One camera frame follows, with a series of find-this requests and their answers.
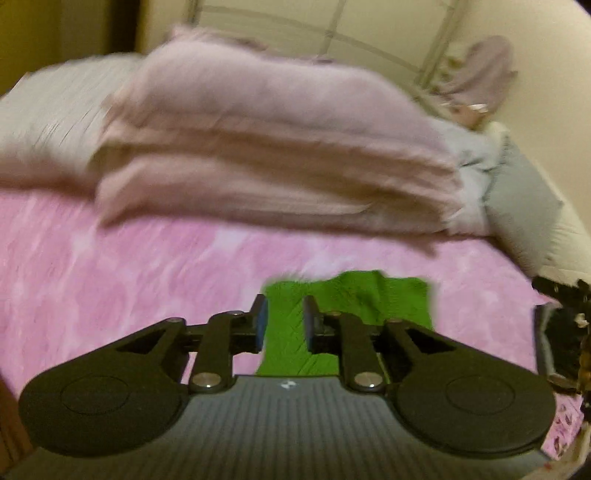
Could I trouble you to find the green knitted vest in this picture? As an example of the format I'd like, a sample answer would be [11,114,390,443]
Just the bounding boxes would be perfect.
[256,270,433,377]

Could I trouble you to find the pink rose bedspread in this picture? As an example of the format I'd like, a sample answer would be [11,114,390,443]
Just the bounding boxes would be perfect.
[0,188,585,460]

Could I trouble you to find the dark folded clothes stack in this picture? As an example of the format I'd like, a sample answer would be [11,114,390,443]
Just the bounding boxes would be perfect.
[532,276,590,394]

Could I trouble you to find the grey checked pillow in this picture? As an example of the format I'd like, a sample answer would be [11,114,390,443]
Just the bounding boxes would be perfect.
[484,136,563,278]

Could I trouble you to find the folded pink blanket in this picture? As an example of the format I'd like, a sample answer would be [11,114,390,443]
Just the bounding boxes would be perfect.
[95,27,463,234]

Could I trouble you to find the white striped duvet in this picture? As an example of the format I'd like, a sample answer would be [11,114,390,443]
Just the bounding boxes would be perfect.
[1,54,499,236]

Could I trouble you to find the pink garment on headboard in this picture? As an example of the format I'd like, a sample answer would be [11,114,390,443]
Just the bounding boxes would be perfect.
[435,35,516,114]

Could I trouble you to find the metal bed headboard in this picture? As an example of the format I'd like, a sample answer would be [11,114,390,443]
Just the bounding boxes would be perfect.
[188,0,468,90]

